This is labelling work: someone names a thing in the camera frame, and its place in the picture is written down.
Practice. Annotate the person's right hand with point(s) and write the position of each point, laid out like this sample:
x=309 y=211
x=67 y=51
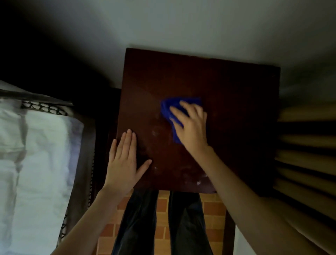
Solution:
x=193 y=131

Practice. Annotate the person's left hand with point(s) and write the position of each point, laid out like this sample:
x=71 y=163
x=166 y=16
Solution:
x=122 y=170

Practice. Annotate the person's right thumb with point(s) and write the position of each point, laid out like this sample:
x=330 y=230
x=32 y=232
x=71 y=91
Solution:
x=175 y=126

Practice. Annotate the person's left middle finger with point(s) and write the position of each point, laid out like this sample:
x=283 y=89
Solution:
x=126 y=144

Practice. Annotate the person's right middle finger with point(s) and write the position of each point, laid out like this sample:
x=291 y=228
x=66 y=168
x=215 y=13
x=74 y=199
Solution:
x=188 y=108

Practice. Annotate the person's right little finger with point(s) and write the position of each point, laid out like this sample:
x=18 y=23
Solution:
x=205 y=117

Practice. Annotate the person's left thumb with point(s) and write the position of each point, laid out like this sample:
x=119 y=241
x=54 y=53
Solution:
x=143 y=167

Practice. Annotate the person's left little finger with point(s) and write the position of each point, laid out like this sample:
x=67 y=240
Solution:
x=112 y=151

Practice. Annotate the blue cleaning cloth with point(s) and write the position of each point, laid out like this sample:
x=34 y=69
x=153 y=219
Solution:
x=168 y=109

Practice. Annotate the person's right forearm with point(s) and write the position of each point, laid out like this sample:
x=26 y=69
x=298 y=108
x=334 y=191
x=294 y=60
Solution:
x=246 y=202

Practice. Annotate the person's left forearm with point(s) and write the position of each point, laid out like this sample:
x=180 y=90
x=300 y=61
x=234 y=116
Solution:
x=86 y=223

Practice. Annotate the dark brown wooden side table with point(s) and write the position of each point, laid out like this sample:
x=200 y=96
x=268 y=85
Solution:
x=231 y=110

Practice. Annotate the person's left leg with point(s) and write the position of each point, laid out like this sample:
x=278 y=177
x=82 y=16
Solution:
x=137 y=223

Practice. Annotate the person's leg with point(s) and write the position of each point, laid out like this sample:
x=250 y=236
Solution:
x=187 y=226
x=137 y=223

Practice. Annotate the person's right leg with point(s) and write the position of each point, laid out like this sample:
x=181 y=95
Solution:
x=187 y=226

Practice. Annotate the white bed sheet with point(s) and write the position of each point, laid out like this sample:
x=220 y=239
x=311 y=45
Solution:
x=39 y=170

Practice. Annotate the wooden louvered shutter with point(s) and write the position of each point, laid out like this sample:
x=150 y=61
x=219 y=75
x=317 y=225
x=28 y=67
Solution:
x=307 y=163

